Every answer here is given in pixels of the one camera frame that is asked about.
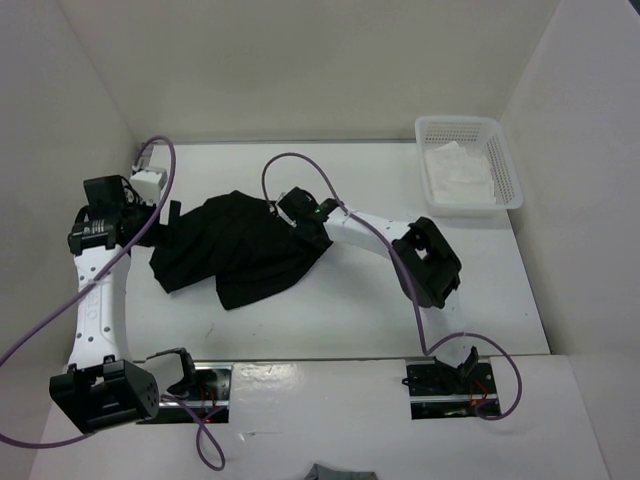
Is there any black pleated skirt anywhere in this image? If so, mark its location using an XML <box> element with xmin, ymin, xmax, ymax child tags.
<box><xmin>149</xmin><ymin>191</ymin><xmax>331</xmax><ymax>311</ymax></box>

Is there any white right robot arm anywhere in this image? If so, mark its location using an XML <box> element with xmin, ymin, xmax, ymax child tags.
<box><xmin>272</xmin><ymin>187</ymin><xmax>462</xmax><ymax>317</ymax></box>

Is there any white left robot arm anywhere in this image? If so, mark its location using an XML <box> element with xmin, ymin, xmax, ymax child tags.
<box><xmin>49</xmin><ymin>167</ymin><xmax>199</xmax><ymax>434</ymax></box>

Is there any white cloth in basket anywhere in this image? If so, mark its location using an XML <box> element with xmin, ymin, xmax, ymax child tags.
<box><xmin>424</xmin><ymin>141</ymin><xmax>496</xmax><ymax>205</ymax></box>

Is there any white perforated plastic basket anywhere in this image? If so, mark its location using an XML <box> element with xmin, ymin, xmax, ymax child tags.
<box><xmin>414</xmin><ymin>115</ymin><xmax>524</xmax><ymax>217</ymax></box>

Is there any grey folded cloth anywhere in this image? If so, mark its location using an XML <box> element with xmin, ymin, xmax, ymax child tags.
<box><xmin>303</xmin><ymin>463</ymin><xmax>378</xmax><ymax>480</ymax></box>

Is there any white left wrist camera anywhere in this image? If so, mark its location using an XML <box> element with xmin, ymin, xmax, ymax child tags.
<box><xmin>129</xmin><ymin>167</ymin><xmax>167</xmax><ymax>205</ymax></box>

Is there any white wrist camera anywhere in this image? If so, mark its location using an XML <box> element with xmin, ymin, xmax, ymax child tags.
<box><xmin>269</xmin><ymin>201</ymin><xmax>296</xmax><ymax>227</ymax></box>
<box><xmin>129</xmin><ymin>167</ymin><xmax>167</xmax><ymax>205</ymax></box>

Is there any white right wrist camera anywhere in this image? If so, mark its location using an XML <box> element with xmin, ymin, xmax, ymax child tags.
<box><xmin>269</xmin><ymin>201</ymin><xmax>296</xmax><ymax>227</ymax></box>

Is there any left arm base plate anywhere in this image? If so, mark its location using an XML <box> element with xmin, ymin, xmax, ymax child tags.
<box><xmin>134</xmin><ymin>363</ymin><xmax>235</xmax><ymax>425</ymax></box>

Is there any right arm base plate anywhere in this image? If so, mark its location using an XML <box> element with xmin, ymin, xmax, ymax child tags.
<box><xmin>401</xmin><ymin>361</ymin><xmax>501</xmax><ymax>420</ymax></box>

